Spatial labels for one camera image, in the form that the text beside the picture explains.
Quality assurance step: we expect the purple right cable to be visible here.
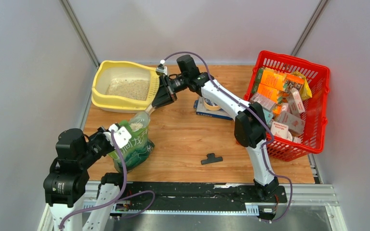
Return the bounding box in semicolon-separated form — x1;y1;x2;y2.
163;51;293;223

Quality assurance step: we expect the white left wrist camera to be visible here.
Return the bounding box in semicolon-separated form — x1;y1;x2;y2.
103;124;132;149

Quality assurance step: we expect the purple cable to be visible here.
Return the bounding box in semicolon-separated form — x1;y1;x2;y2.
163;51;293;223
59;129;156;231

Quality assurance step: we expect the orange green box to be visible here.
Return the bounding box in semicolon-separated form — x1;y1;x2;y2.
250;67;305;103

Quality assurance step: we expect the grey labelled box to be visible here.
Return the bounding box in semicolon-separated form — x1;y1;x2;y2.
249;93;277;112

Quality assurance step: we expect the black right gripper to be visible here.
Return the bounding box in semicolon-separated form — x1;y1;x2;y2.
153;74;190;108

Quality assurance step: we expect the green cat litter bag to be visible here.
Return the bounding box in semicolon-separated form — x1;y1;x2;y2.
118;120;155;172

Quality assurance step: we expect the clear plastic scoop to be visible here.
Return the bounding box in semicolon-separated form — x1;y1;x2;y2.
129;107;155;131

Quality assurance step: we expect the red plastic basket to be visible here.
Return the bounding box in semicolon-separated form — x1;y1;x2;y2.
243;50;330;162

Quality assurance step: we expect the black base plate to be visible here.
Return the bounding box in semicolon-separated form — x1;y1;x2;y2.
96;181;288;212

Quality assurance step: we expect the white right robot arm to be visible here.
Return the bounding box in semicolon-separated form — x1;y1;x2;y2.
152;51;279;202

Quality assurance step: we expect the blue white card package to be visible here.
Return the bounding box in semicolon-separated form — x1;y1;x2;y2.
193;97;233;120

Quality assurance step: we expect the yellow snack bag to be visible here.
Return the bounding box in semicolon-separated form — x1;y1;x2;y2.
292;71;313;101

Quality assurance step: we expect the yellow litter box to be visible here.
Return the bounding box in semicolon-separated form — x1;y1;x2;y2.
92;61;159;113

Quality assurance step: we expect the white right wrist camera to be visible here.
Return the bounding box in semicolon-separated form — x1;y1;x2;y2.
156;59;168;76

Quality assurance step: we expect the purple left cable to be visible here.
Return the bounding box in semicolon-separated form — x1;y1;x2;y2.
59;129;156;231

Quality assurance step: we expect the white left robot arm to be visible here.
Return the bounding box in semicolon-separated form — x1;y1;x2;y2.
43;124;132;231

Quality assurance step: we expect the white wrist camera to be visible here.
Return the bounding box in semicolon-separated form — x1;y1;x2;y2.
103;124;132;149
156;59;168;76

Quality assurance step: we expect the black bag clip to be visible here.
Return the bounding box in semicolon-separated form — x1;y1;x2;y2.
201;153;223;165

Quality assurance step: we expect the aluminium frame rail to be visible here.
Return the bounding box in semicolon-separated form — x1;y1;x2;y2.
39;174;346;231

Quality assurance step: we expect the pink white box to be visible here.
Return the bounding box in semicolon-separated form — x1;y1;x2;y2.
288;88;305;114

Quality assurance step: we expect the teal packet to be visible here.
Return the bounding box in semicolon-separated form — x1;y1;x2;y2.
263;109;274;127

